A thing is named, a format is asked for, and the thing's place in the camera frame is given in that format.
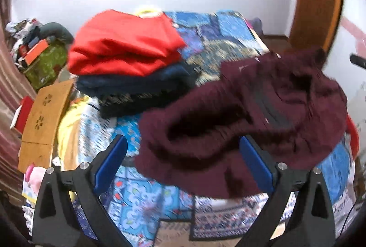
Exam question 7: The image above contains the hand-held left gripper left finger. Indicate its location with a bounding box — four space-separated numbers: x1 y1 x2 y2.
31 135 135 247

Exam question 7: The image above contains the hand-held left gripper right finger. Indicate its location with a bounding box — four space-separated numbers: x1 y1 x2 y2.
234 135 336 247

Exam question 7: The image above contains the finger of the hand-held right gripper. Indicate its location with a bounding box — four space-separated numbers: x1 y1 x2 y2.
350 54 366 69

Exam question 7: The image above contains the maroon knitted sweater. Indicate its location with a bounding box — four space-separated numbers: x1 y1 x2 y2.
134 47 348 199

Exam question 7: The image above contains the patchwork printed blanket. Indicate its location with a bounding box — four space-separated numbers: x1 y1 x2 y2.
57 10 355 247

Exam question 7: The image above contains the yellow cloth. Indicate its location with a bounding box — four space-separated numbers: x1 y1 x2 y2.
57 98 89 179

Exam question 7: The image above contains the black patterned folded garment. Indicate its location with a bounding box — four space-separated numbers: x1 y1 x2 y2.
99 87 201 119

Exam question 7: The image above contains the wooden door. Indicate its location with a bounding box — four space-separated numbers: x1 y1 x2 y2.
289 0 345 54

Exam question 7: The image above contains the pink toy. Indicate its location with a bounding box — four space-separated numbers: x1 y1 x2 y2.
24 165 44 193

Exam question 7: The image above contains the small wooden table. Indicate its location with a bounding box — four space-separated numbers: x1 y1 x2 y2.
18 80 74 173

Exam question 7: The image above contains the navy folded garment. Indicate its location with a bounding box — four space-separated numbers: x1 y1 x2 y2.
77 62 198 97

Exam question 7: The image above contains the red book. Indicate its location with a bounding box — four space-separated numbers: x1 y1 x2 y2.
10 96 34 133

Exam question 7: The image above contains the grey purple backpack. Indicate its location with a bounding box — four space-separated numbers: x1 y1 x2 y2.
248 17 264 36

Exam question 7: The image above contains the striped pink curtain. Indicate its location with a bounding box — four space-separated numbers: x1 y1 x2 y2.
0 0 38 202

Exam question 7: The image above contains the green patterned box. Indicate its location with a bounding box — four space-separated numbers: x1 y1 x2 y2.
23 43 69 90

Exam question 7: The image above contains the red folded garment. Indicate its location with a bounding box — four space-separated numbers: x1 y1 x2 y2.
68 10 186 77

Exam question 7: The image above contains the orange box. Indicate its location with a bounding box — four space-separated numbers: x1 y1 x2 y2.
24 39 49 62

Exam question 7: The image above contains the grey green cushion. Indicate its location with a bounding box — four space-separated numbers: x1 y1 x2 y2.
40 22 74 44

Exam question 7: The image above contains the pile of clutter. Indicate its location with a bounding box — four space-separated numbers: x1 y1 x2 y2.
6 18 43 64

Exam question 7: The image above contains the pink heart wall sticker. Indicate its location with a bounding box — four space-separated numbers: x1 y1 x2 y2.
342 17 366 47

